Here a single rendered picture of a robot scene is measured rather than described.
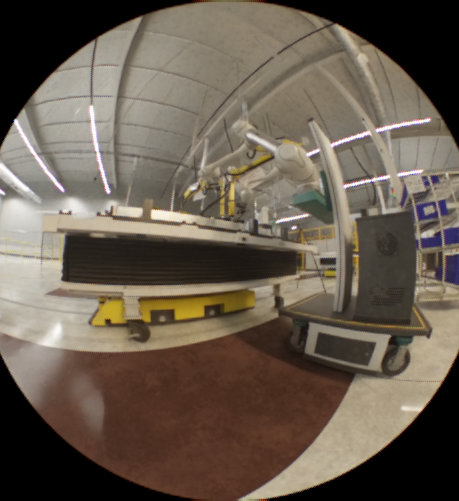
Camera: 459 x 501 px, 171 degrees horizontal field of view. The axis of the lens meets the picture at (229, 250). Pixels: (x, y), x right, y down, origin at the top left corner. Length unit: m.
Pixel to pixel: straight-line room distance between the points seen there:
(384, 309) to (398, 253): 0.27
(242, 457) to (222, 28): 10.34
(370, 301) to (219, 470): 0.90
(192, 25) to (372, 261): 9.97
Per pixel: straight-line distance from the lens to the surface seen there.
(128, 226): 0.93
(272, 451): 0.67
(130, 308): 1.16
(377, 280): 0.85
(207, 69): 10.07
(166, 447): 0.68
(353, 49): 8.19
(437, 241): 2.58
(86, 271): 1.30
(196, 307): 1.55
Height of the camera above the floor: 0.63
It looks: 4 degrees up
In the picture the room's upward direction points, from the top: 1 degrees clockwise
